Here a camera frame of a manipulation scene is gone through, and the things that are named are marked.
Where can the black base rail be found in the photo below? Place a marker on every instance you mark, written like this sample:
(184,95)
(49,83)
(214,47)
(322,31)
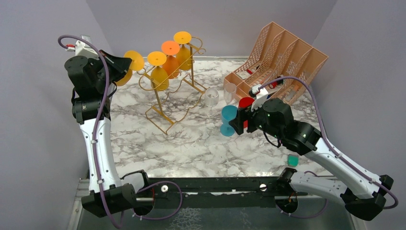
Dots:
(216,192)

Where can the clear wine glass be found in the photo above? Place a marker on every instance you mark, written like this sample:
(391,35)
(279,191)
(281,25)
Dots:
(229,92)
(211,100)

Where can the yellow wine glass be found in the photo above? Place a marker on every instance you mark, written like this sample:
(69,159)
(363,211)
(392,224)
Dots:
(158,76)
(183,56)
(137,64)

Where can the peach plastic file organizer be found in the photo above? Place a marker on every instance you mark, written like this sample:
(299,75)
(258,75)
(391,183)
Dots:
(278,52)

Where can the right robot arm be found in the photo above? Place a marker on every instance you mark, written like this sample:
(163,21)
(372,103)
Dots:
(358,190)

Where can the green small block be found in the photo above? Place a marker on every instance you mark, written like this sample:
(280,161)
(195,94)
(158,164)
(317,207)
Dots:
(292,160)

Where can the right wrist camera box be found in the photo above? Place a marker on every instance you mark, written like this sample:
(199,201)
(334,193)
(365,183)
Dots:
(260,94)

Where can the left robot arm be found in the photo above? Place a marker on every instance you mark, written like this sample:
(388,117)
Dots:
(91,78)

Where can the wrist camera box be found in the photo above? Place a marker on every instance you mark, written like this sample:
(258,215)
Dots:
(82,49)
(260,94)

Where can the orange wine glass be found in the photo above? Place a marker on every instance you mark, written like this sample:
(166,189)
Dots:
(171,49)

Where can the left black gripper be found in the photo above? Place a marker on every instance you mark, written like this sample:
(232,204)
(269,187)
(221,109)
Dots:
(119,65)

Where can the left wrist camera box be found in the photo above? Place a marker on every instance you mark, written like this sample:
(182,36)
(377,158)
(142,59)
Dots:
(82,49)

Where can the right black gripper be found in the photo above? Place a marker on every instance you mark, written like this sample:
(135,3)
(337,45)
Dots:
(242,114)

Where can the blue wine glass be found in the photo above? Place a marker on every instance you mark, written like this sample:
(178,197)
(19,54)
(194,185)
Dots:
(228,113)

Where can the red wine glass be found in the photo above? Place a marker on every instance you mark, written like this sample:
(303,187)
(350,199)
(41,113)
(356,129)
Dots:
(245,103)

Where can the gold wire glass rack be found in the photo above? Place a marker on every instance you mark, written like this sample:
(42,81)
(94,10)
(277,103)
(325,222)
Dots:
(160,112)

